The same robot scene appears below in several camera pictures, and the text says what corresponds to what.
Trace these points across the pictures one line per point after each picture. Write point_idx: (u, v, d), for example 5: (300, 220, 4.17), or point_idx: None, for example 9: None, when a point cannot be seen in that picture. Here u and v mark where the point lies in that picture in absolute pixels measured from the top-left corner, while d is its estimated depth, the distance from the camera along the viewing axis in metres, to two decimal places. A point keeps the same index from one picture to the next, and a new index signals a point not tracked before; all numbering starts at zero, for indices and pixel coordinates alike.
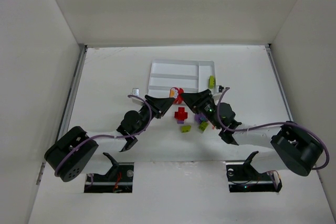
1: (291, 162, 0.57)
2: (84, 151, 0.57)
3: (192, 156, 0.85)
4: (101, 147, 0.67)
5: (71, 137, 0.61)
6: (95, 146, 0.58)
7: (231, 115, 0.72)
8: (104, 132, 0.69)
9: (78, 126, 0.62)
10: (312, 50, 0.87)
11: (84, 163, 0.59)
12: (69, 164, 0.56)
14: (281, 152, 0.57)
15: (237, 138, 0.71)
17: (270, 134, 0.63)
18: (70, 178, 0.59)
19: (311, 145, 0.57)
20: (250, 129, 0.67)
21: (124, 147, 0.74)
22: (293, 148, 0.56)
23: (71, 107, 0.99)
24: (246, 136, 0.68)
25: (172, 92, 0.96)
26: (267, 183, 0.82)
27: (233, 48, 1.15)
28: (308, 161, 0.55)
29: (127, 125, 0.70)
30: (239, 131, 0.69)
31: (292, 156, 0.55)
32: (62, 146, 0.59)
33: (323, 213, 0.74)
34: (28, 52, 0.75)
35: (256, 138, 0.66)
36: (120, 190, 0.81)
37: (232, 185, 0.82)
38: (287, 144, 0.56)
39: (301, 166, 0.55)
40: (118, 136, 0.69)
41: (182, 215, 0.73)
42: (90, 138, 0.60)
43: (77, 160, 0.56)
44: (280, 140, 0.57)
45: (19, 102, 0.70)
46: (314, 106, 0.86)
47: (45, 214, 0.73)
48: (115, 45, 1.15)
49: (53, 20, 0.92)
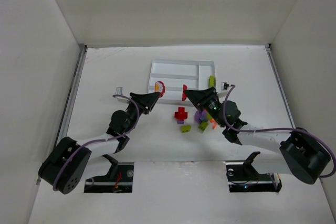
1: (297, 169, 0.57)
2: (79, 160, 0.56)
3: (192, 156, 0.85)
4: (96, 153, 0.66)
5: (62, 149, 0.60)
6: (89, 153, 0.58)
7: (236, 113, 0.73)
8: (93, 138, 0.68)
9: (67, 137, 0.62)
10: (312, 50, 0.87)
11: (81, 172, 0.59)
12: (66, 176, 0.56)
14: (289, 159, 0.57)
15: (241, 138, 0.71)
17: (277, 138, 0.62)
18: (69, 189, 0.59)
19: (319, 153, 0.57)
20: (256, 131, 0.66)
21: (118, 147, 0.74)
22: (302, 156, 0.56)
23: (71, 107, 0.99)
24: (252, 138, 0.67)
25: (157, 87, 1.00)
26: (267, 183, 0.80)
27: (233, 48, 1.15)
28: (316, 169, 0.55)
29: (117, 126, 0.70)
30: (245, 132, 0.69)
31: (300, 163, 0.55)
32: (54, 160, 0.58)
33: (323, 213, 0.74)
34: (28, 52, 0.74)
35: (262, 141, 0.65)
36: (119, 190, 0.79)
37: (232, 185, 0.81)
38: (296, 151, 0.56)
39: (307, 174, 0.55)
40: (110, 139, 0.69)
41: (181, 215, 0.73)
42: (82, 146, 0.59)
43: (73, 169, 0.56)
44: (289, 147, 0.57)
45: (19, 101, 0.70)
46: (314, 106, 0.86)
47: (45, 214, 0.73)
48: (115, 45, 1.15)
49: (53, 20, 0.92)
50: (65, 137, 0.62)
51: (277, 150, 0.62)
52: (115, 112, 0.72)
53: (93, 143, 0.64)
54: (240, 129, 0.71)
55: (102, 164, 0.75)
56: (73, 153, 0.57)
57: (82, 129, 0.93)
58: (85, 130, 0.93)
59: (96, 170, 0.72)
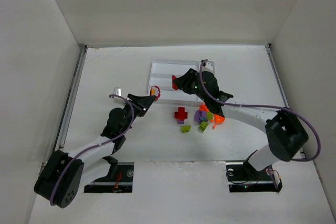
1: (276, 146, 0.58)
2: (72, 173, 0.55)
3: (192, 157, 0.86)
4: (91, 160, 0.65)
5: (54, 163, 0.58)
6: (82, 164, 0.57)
7: (213, 82, 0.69)
8: (87, 145, 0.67)
9: (58, 150, 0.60)
10: (311, 50, 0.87)
11: (76, 184, 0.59)
12: (62, 190, 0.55)
14: (270, 136, 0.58)
15: (224, 110, 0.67)
17: (263, 116, 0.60)
18: (67, 202, 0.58)
19: (300, 135, 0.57)
20: (242, 105, 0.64)
21: (114, 148, 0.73)
22: (282, 135, 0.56)
23: (70, 107, 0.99)
24: (237, 112, 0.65)
25: (154, 91, 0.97)
26: (268, 183, 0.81)
27: (233, 48, 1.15)
28: (293, 148, 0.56)
29: (114, 123, 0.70)
30: (230, 105, 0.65)
31: (280, 141, 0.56)
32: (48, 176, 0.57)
33: (323, 212, 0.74)
34: (28, 52, 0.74)
35: (247, 117, 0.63)
36: (120, 190, 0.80)
37: (232, 185, 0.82)
38: (280, 130, 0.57)
39: (285, 151, 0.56)
40: (104, 143, 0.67)
41: (181, 215, 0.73)
42: (75, 158, 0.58)
43: (69, 183, 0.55)
44: (273, 125, 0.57)
45: (19, 101, 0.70)
46: (314, 106, 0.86)
47: (45, 214, 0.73)
48: (115, 45, 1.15)
49: (53, 19, 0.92)
50: (57, 150, 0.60)
51: (261, 127, 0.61)
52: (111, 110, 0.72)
53: (86, 151, 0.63)
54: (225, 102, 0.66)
55: (102, 167, 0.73)
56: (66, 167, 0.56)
57: (82, 129, 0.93)
58: (85, 130, 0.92)
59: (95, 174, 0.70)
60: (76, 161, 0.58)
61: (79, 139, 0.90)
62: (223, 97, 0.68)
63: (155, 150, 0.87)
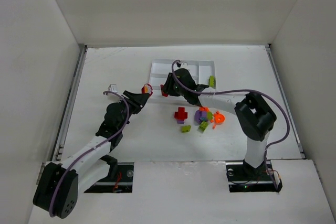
1: (247, 127, 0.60)
2: (67, 186, 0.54)
3: (191, 157, 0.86)
4: (88, 164, 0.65)
5: (48, 176, 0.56)
6: (76, 176, 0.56)
7: (186, 75, 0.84)
8: (81, 150, 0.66)
9: (50, 162, 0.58)
10: (311, 50, 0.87)
11: (74, 193, 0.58)
12: (60, 202, 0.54)
14: (241, 118, 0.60)
15: (202, 100, 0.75)
17: (233, 99, 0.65)
18: (67, 211, 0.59)
19: (268, 114, 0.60)
20: (216, 94, 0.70)
21: (112, 144, 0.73)
22: (252, 115, 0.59)
23: (71, 107, 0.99)
24: (212, 100, 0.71)
25: (146, 89, 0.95)
26: (268, 183, 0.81)
27: (233, 48, 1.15)
28: (262, 126, 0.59)
29: (112, 117, 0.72)
30: (206, 95, 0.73)
31: (250, 121, 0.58)
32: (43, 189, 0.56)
33: (324, 212, 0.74)
34: (28, 52, 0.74)
35: (220, 103, 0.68)
36: (119, 190, 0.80)
37: (232, 185, 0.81)
38: (249, 112, 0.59)
39: (255, 130, 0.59)
40: (98, 146, 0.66)
41: (181, 215, 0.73)
42: (69, 170, 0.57)
43: (65, 195, 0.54)
44: (242, 106, 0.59)
45: (19, 101, 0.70)
46: (314, 106, 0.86)
47: (45, 214, 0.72)
48: (115, 45, 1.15)
49: (53, 19, 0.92)
50: (50, 162, 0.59)
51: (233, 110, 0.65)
52: (108, 106, 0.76)
53: (82, 158, 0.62)
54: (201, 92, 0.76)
55: (102, 169, 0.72)
56: (61, 179, 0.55)
57: (82, 129, 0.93)
58: (85, 130, 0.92)
59: (96, 176, 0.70)
60: (71, 172, 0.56)
61: (79, 139, 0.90)
62: (200, 88, 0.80)
63: (155, 150, 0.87)
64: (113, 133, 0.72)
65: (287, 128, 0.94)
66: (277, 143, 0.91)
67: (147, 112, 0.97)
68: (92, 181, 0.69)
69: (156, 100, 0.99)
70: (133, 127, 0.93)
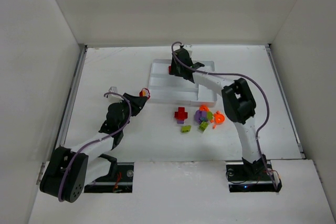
1: (229, 108, 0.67)
2: (77, 167, 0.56)
3: (192, 157, 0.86)
4: (93, 156, 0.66)
5: (58, 159, 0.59)
6: (86, 158, 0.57)
7: (184, 53, 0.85)
8: (86, 141, 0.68)
9: (60, 147, 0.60)
10: (311, 49, 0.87)
11: (83, 178, 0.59)
12: (69, 185, 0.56)
14: (225, 99, 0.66)
15: (195, 77, 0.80)
17: (223, 83, 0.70)
18: (75, 197, 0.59)
19: (249, 101, 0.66)
20: (209, 74, 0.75)
21: (114, 143, 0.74)
22: (234, 99, 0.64)
23: (71, 107, 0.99)
24: (203, 79, 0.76)
25: (144, 92, 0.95)
26: (267, 183, 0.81)
27: (234, 48, 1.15)
28: (242, 111, 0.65)
29: (113, 117, 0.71)
30: (199, 73, 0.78)
31: (232, 104, 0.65)
32: (52, 173, 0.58)
33: (323, 212, 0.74)
34: (28, 52, 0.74)
35: (210, 83, 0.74)
36: (120, 190, 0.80)
37: (231, 185, 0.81)
38: (233, 96, 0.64)
39: (234, 113, 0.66)
40: (103, 138, 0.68)
41: (181, 215, 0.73)
42: (78, 152, 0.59)
43: (75, 177, 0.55)
44: (229, 90, 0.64)
45: (19, 102, 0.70)
46: (314, 106, 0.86)
47: (45, 215, 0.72)
48: (115, 45, 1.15)
49: (53, 19, 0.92)
50: (59, 147, 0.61)
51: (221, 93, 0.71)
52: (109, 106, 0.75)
53: (88, 146, 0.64)
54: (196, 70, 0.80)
55: (103, 165, 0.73)
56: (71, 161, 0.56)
57: (82, 129, 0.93)
58: (85, 130, 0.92)
59: (97, 171, 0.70)
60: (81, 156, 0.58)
61: (79, 139, 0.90)
62: (196, 66, 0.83)
63: (156, 150, 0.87)
64: (114, 130, 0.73)
65: (287, 128, 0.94)
66: (277, 143, 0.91)
67: (147, 112, 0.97)
68: (93, 177, 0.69)
69: (156, 100, 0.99)
70: (133, 127, 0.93)
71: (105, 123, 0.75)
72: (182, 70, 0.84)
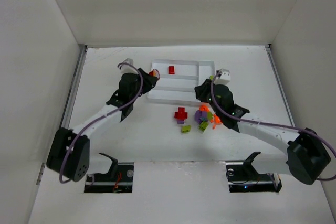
1: (298, 168, 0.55)
2: (79, 149, 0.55)
3: (192, 156, 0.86)
4: (98, 131, 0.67)
5: (60, 140, 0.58)
6: (88, 141, 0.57)
7: (228, 95, 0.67)
8: (93, 116, 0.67)
9: (62, 127, 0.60)
10: (311, 50, 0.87)
11: (86, 159, 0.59)
12: (71, 166, 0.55)
14: (293, 159, 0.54)
15: (241, 127, 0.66)
17: (284, 137, 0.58)
18: (79, 177, 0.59)
19: (322, 156, 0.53)
20: (261, 123, 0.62)
21: (123, 114, 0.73)
22: (306, 158, 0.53)
23: (71, 107, 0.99)
24: (255, 130, 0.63)
25: (155, 73, 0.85)
26: (268, 183, 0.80)
27: (233, 48, 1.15)
28: (317, 172, 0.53)
29: (126, 86, 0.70)
30: (247, 122, 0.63)
31: (303, 165, 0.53)
32: (56, 153, 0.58)
33: (323, 212, 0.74)
34: (28, 52, 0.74)
35: (265, 135, 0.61)
36: (120, 190, 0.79)
37: (232, 185, 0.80)
38: (303, 153, 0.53)
39: (308, 176, 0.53)
40: (109, 114, 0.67)
41: (181, 215, 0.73)
42: (80, 135, 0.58)
43: (77, 160, 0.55)
44: (296, 148, 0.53)
45: (19, 102, 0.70)
46: (314, 106, 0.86)
47: (45, 214, 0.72)
48: (115, 45, 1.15)
49: (53, 19, 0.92)
50: (61, 127, 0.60)
51: (283, 148, 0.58)
52: (123, 75, 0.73)
53: (93, 124, 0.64)
54: (241, 118, 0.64)
55: (107, 160, 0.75)
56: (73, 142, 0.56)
57: None
58: None
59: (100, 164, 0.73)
60: (83, 138, 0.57)
61: None
62: (239, 112, 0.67)
63: (156, 150, 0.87)
64: (124, 103, 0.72)
65: None
66: None
67: (147, 112, 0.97)
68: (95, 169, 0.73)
69: (155, 100, 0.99)
70: (133, 127, 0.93)
71: (116, 92, 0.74)
72: (223, 117, 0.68)
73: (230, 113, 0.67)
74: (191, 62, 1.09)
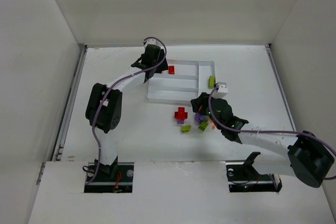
1: (302, 171, 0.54)
2: (113, 102, 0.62)
3: (192, 156, 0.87)
4: (126, 89, 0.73)
5: (96, 94, 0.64)
6: (121, 95, 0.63)
7: (227, 109, 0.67)
8: (121, 75, 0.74)
9: (98, 83, 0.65)
10: (311, 50, 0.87)
11: (119, 110, 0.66)
12: (107, 116, 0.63)
14: (296, 163, 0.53)
15: (242, 137, 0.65)
17: (284, 142, 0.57)
18: (114, 126, 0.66)
19: (324, 157, 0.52)
20: (260, 131, 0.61)
21: (146, 76, 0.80)
22: (309, 161, 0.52)
23: (71, 106, 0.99)
24: (255, 139, 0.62)
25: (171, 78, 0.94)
26: (267, 183, 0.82)
27: (233, 48, 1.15)
28: (321, 173, 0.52)
29: (151, 52, 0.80)
30: (247, 132, 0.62)
31: (307, 168, 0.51)
32: (94, 105, 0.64)
33: (323, 212, 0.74)
34: (27, 53, 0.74)
35: (266, 143, 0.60)
36: (120, 190, 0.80)
37: (232, 185, 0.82)
38: (304, 157, 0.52)
39: (313, 178, 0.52)
40: (136, 74, 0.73)
41: (181, 215, 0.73)
42: (112, 90, 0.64)
43: (112, 109, 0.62)
44: (297, 151, 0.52)
45: (19, 102, 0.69)
46: (313, 106, 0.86)
47: (44, 215, 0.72)
48: (115, 45, 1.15)
49: (53, 19, 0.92)
50: (96, 83, 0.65)
51: (284, 153, 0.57)
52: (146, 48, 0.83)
53: (123, 81, 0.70)
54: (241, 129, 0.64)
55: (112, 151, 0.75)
56: (106, 95, 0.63)
57: (82, 129, 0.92)
58: (84, 130, 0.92)
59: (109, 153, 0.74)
60: (115, 91, 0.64)
61: (79, 139, 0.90)
62: (238, 124, 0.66)
63: (156, 150, 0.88)
64: (147, 66, 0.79)
65: (287, 128, 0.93)
66: None
67: (147, 112, 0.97)
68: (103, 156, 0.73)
69: (155, 100, 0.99)
70: (133, 126, 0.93)
71: (140, 61, 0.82)
72: (223, 130, 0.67)
73: (230, 126, 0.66)
74: (191, 62, 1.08)
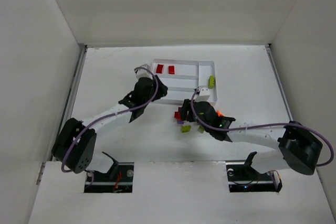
1: (295, 162, 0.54)
2: (84, 141, 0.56)
3: (191, 156, 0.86)
4: (105, 129, 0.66)
5: (68, 130, 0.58)
6: (95, 135, 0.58)
7: (210, 110, 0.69)
8: (104, 112, 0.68)
9: (73, 118, 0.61)
10: (311, 49, 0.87)
11: (90, 152, 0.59)
12: (74, 157, 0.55)
14: (289, 155, 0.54)
15: (231, 136, 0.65)
17: (273, 135, 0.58)
18: (80, 169, 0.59)
19: (312, 144, 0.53)
20: (249, 127, 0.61)
21: (132, 116, 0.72)
22: (300, 150, 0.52)
23: (71, 106, 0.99)
24: (244, 135, 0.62)
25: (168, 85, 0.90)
26: (268, 183, 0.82)
27: (233, 48, 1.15)
28: (312, 160, 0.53)
29: (140, 88, 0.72)
30: (235, 130, 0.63)
31: (299, 159, 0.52)
32: (62, 142, 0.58)
33: (323, 212, 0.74)
34: (28, 53, 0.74)
35: (255, 138, 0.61)
36: (120, 190, 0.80)
37: (232, 185, 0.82)
38: (295, 147, 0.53)
39: (306, 167, 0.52)
40: (119, 113, 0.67)
41: (181, 215, 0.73)
42: (87, 128, 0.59)
43: (81, 149, 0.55)
44: (287, 144, 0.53)
45: (19, 102, 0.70)
46: (313, 106, 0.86)
47: (44, 214, 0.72)
48: (115, 45, 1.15)
49: (53, 19, 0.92)
50: (72, 118, 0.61)
51: (274, 147, 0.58)
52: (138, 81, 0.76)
53: (102, 120, 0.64)
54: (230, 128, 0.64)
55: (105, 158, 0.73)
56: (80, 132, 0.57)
57: None
58: None
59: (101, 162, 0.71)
60: (90, 130, 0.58)
61: None
62: (225, 122, 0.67)
63: (156, 150, 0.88)
64: (135, 105, 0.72)
65: None
66: None
67: (147, 112, 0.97)
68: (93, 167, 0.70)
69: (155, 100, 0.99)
70: (133, 127, 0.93)
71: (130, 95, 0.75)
72: (212, 131, 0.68)
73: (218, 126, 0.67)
74: (191, 62, 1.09)
